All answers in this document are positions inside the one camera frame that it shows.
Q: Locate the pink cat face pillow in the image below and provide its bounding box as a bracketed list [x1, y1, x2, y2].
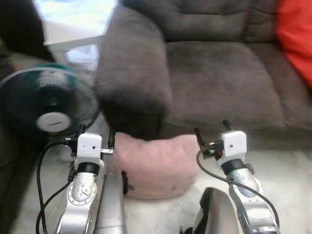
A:
[110, 133, 203, 199]

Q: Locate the grey fabric sofa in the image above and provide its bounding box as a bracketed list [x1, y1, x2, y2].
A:
[95, 0, 312, 143]

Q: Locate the red pillow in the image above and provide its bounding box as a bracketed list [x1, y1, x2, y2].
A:
[275, 0, 312, 91]

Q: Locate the black desk fan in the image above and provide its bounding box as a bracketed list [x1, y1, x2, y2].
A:
[0, 67, 101, 140]

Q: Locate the silver left robot leg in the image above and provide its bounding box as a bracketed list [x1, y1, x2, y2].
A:
[94, 171, 129, 234]

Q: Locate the dark grey right robot leg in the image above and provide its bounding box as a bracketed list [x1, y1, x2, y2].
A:
[194, 187, 240, 234]

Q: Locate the white side table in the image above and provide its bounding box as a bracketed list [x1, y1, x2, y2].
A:
[44, 17, 118, 52]

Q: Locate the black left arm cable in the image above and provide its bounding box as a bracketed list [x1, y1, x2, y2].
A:
[36, 138, 79, 234]

